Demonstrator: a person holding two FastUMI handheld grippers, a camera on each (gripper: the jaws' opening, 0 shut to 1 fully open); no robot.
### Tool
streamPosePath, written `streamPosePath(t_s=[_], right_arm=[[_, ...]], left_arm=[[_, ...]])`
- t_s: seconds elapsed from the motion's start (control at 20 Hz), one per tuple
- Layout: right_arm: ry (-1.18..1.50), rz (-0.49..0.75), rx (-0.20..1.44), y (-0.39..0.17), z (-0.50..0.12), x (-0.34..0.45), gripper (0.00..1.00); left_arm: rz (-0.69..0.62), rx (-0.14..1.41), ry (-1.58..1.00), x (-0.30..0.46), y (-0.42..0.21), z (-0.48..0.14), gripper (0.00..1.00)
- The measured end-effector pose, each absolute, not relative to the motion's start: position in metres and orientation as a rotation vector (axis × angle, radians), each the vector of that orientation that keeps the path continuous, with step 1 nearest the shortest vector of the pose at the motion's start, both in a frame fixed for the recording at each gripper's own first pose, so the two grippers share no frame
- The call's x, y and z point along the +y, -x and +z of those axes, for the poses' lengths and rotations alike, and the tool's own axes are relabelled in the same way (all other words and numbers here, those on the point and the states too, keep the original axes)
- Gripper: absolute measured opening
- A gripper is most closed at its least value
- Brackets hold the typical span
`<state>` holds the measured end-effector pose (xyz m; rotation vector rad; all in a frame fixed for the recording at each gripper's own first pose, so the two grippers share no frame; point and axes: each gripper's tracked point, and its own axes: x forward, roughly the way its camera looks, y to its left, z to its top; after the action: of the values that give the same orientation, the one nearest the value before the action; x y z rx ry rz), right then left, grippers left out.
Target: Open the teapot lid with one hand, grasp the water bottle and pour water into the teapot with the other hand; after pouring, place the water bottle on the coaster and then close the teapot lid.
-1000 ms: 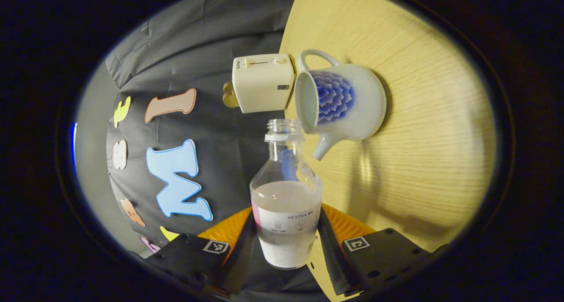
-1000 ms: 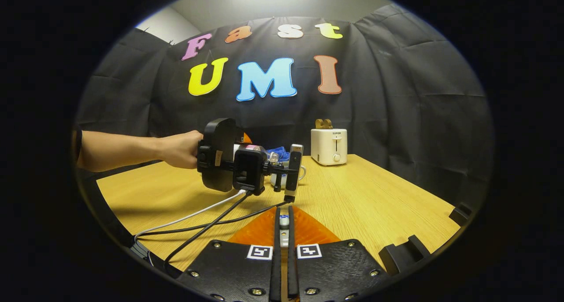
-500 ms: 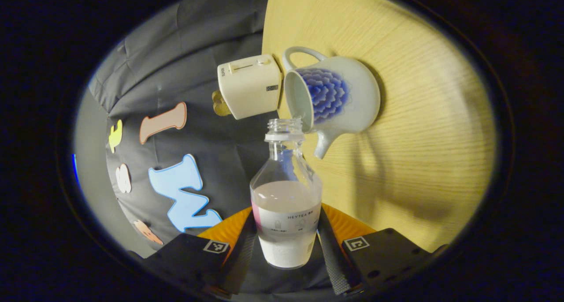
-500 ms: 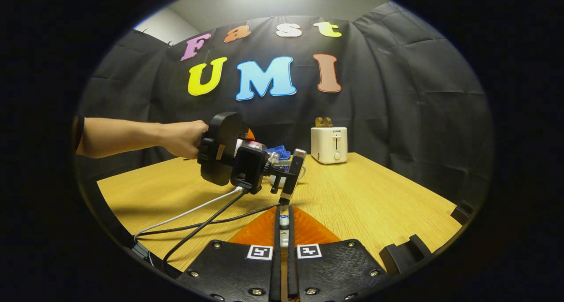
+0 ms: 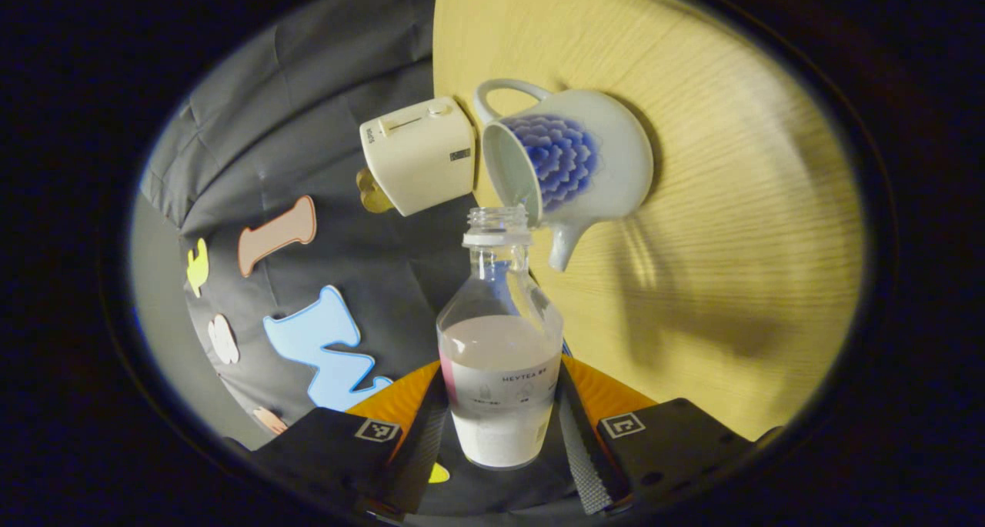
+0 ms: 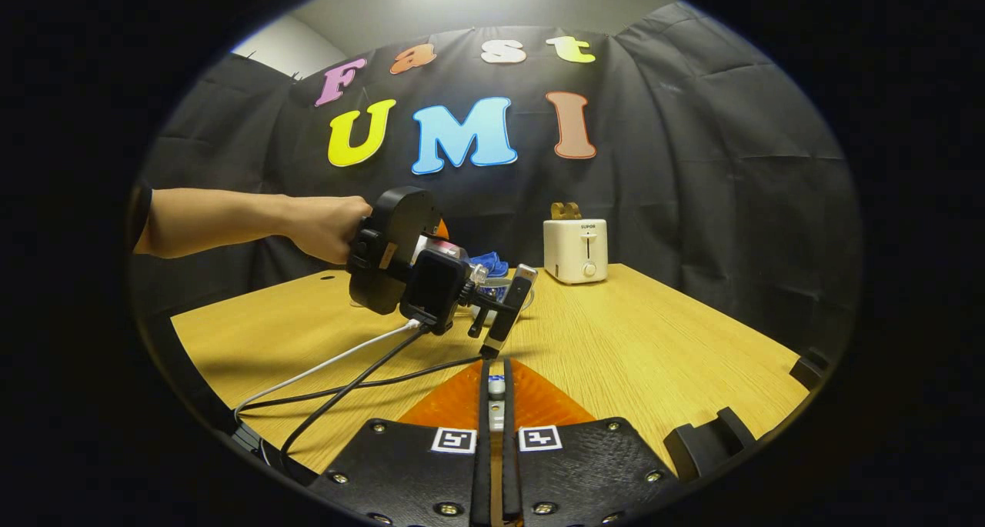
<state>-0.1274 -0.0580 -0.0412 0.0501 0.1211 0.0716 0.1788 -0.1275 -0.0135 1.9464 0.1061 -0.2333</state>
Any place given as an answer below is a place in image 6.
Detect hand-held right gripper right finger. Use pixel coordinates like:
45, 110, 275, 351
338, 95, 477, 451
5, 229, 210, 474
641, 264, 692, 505
503, 358, 683, 527

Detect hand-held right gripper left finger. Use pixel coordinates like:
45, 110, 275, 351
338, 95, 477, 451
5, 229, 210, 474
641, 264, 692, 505
308, 358, 493, 527

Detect blue towel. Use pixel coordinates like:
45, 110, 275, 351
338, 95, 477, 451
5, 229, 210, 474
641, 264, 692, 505
469, 252, 511, 279

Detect white toaster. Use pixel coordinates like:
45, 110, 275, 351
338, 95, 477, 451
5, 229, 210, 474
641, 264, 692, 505
543, 218, 609, 285

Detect black backdrop cloth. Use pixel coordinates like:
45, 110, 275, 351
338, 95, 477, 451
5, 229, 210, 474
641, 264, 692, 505
129, 1, 864, 345

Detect black cable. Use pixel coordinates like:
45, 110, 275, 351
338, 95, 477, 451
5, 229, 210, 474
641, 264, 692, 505
278, 325, 432, 461
237, 355, 487, 412

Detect white cable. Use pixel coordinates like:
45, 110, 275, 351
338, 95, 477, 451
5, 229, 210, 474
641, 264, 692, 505
234, 319, 423, 422

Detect black plastic bracket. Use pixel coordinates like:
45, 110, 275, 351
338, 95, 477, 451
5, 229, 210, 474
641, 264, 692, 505
789, 348, 833, 391
663, 407, 760, 482

